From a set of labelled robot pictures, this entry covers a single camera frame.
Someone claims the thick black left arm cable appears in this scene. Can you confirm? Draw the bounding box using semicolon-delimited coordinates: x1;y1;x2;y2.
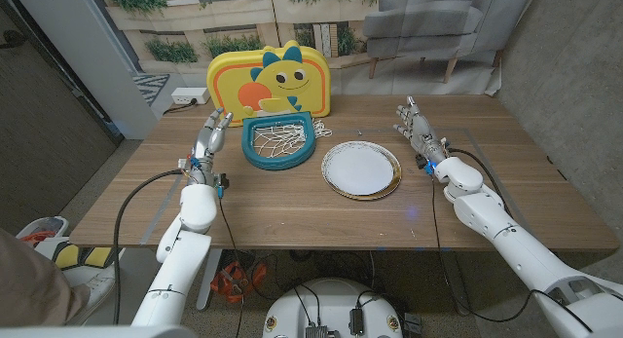
111;169;187;325

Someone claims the yellow black striped object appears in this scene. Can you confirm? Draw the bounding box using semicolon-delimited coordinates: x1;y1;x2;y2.
51;240;118;271

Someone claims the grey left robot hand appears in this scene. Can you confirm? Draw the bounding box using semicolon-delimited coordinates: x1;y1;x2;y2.
186;107;235;187

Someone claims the yellow dinosaur toy basketball hoop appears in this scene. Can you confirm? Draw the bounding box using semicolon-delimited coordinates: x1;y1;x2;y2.
205;39;334;171

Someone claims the black adapter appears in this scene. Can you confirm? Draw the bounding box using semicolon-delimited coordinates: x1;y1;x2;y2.
348;307;365;337

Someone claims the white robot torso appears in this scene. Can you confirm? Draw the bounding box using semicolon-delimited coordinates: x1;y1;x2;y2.
261;278;404;338

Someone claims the black power strip cable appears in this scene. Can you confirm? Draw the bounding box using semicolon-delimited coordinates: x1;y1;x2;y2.
163;98;199;115

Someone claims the brown trouser leg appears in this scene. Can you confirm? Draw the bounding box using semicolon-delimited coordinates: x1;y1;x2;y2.
0;228;92;327

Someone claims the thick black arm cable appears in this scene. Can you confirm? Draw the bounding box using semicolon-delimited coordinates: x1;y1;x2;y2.
446;146;512;220
111;169;187;325

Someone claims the black door handle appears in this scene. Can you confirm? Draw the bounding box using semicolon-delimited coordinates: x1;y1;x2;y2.
0;29;28;50

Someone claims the white shoe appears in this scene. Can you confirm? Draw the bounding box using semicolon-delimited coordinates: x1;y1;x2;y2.
65;264;117;324

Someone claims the white power strip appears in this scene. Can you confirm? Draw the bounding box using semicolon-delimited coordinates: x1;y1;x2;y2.
170;87;211;105

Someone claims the orange tool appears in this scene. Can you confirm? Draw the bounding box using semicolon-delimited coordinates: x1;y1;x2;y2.
209;259;268;304

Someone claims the printed backdrop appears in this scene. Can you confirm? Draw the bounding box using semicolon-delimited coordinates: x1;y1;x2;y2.
94;0;539;96

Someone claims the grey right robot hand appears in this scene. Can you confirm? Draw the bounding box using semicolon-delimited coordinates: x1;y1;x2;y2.
392;94;448;168

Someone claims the thin black left wrist cable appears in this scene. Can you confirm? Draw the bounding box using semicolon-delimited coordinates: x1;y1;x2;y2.
216;194;244;338

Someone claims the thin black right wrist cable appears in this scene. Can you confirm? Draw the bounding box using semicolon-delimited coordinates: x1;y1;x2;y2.
429;175;595;334

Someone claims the white table leg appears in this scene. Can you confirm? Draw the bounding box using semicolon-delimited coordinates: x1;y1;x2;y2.
197;249;223;312

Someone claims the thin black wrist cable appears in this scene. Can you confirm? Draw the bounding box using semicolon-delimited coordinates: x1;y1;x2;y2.
216;194;244;338
429;175;595;334

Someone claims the white bin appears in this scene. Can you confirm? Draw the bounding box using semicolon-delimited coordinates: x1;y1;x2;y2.
13;215;69;244

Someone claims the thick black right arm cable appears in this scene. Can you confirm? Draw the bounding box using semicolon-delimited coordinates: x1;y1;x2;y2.
446;146;512;220

